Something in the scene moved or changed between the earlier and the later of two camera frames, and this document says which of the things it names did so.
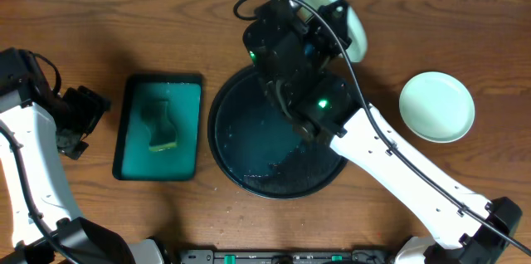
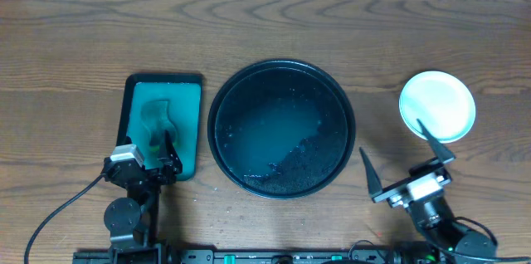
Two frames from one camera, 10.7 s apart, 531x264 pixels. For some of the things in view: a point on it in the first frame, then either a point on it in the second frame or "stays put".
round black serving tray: [260, 149] stays put
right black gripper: [314, 20] to [409, 183]
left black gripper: [89, 111] to [150, 173]
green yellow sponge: [163, 134] stays put
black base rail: [211, 256] stays put
